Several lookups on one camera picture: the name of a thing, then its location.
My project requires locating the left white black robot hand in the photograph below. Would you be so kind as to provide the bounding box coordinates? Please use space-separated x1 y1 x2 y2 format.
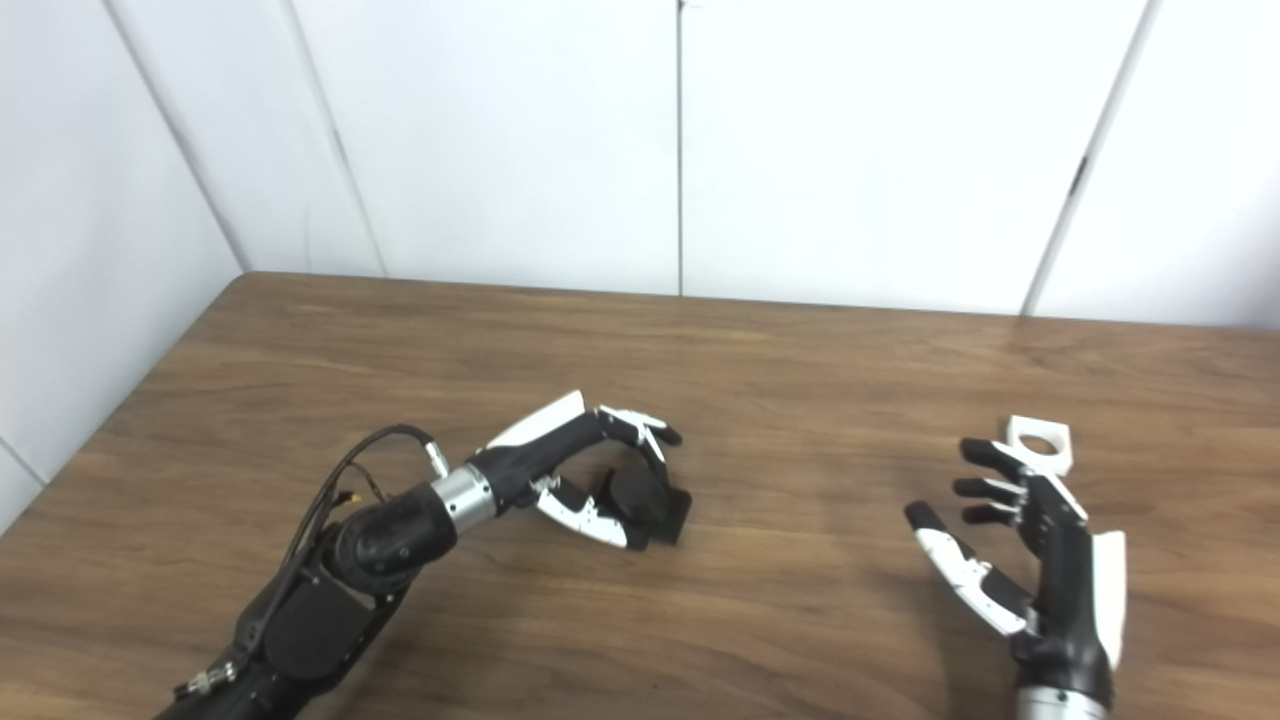
470 390 684 551

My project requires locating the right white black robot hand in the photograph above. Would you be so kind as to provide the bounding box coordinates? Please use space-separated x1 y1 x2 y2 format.
904 437 1128 701

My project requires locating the black peg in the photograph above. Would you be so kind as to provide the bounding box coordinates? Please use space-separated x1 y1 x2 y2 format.
597 462 693 547

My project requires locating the white square piece with hole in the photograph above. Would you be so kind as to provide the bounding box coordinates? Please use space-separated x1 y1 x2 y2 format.
1003 415 1074 475

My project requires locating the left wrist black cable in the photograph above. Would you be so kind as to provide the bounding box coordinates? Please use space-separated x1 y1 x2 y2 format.
172 424 451 701

